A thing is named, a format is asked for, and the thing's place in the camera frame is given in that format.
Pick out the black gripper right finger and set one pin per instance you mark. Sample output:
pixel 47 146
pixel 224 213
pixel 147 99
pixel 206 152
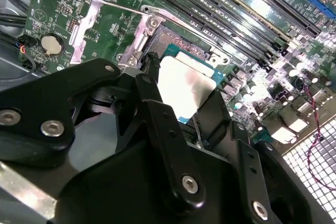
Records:
pixel 215 119

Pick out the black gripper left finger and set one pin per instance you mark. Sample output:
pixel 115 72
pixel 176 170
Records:
pixel 39 108

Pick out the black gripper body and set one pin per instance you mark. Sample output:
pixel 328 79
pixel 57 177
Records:
pixel 118 182

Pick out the silver CPU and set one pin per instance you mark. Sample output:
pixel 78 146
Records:
pixel 183 82

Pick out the metal socket cover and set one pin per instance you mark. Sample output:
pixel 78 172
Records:
pixel 88 22

